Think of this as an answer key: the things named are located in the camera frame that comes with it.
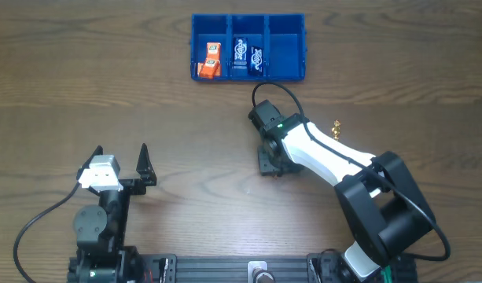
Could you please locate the black cable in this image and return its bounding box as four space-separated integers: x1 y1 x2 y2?
250 80 451 263
12 181 81 283

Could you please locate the mounting rail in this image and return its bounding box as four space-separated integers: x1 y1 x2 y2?
67 253 418 283

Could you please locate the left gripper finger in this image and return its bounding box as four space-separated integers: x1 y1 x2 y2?
75 144 104 180
136 142 158 188

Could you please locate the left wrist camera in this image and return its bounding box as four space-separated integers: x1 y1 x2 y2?
77 154 122 193

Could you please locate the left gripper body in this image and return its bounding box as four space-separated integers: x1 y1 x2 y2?
120 178 147 197

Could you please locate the blue tray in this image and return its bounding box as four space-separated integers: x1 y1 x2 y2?
189 13 307 83

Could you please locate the blue candy pack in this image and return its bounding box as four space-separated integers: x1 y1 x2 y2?
233 37 249 67
247 46 265 77

